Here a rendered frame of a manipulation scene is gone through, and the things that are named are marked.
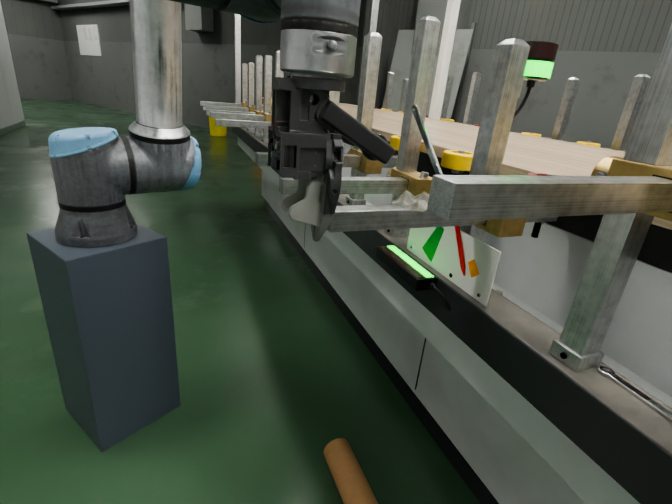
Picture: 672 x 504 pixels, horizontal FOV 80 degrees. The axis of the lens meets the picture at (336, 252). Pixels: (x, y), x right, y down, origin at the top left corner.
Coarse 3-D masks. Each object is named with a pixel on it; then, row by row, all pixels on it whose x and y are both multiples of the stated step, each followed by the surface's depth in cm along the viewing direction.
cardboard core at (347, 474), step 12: (336, 444) 114; (348, 444) 116; (324, 456) 115; (336, 456) 111; (348, 456) 110; (336, 468) 108; (348, 468) 107; (360, 468) 109; (336, 480) 107; (348, 480) 104; (360, 480) 104; (348, 492) 102; (360, 492) 101; (372, 492) 103
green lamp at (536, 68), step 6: (528, 60) 61; (534, 60) 61; (528, 66) 61; (534, 66) 61; (540, 66) 61; (546, 66) 61; (552, 66) 62; (528, 72) 62; (534, 72) 61; (540, 72) 61; (546, 72) 62
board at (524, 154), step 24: (384, 120) 180; (432, 120) 214; (432, 144) 107; (456, 144) 111; (528, 144) 130; (552, 144) 138; (576, 144) 147; (504, 168) 84; (528, 168) 81; (552, 168) 84; (576, 168) 87
